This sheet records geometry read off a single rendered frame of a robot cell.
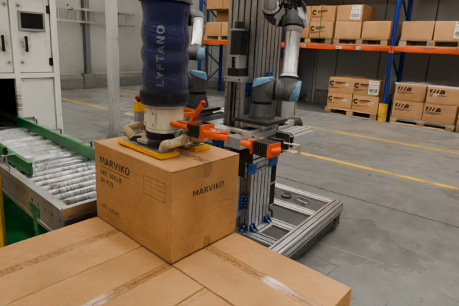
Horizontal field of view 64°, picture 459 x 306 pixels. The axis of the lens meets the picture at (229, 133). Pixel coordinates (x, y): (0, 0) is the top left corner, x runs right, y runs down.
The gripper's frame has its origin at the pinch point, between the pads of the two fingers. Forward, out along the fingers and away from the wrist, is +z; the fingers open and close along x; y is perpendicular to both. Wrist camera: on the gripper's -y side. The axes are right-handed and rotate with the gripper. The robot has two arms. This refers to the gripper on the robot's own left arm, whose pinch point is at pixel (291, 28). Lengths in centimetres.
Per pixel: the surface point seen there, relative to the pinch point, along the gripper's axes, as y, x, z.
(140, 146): 52, -43, 55
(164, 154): 53, -27, 55
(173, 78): 43, -32, 24
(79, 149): 7, -173, 92
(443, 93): -672, -18, 78
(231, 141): 46, 4, 45
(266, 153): 49, 21, 45
